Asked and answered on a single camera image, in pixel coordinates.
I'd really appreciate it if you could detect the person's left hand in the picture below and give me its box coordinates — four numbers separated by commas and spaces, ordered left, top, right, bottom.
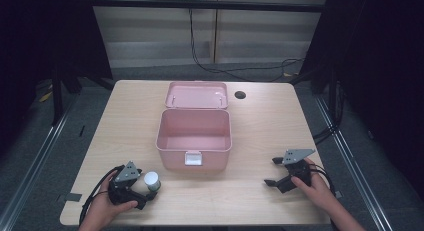
79, 170, 139, 230

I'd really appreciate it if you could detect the long black wall cable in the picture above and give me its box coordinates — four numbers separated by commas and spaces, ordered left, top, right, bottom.
188, 7, 305, 83

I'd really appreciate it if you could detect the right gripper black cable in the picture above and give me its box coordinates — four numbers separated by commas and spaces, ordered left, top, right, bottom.
307, 163, 337, 196

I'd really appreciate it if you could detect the black horizontal bar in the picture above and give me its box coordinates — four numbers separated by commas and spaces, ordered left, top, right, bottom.
90, 0, 326, 14

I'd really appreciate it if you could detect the grey tape piece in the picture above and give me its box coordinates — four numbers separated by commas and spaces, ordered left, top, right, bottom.
65, 192, 83, 203

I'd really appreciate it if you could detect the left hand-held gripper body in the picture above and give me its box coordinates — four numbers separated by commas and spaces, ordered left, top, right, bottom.
107, 160, 148, 211

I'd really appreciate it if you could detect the black curtain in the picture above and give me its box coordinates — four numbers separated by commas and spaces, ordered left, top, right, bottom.
299, 0, 424, 199
0, 0, 114, 159

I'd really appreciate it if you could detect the black metal stand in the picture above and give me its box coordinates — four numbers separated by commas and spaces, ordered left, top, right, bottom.
50, 65, 83, 127

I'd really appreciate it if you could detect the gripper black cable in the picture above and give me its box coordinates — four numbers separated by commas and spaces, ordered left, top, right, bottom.
307, 163, 337, 196
78, 165, 125, 226

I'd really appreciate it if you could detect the person's right hand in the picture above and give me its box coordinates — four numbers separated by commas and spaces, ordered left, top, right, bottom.
290, 158, 338, 213

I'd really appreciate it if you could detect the metal floor rail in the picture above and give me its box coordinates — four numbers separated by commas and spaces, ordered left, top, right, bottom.
0, 96, 78, 231
314, 96, 394, 231

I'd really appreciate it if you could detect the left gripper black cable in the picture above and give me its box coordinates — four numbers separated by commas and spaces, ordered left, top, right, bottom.
78, 165, 125, 226

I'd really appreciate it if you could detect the pink plastic storage box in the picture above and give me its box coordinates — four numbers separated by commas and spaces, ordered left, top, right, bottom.
155, 80, 233, 174

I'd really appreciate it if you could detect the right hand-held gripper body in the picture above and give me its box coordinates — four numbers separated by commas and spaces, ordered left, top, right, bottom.
277, 148, 316, 194

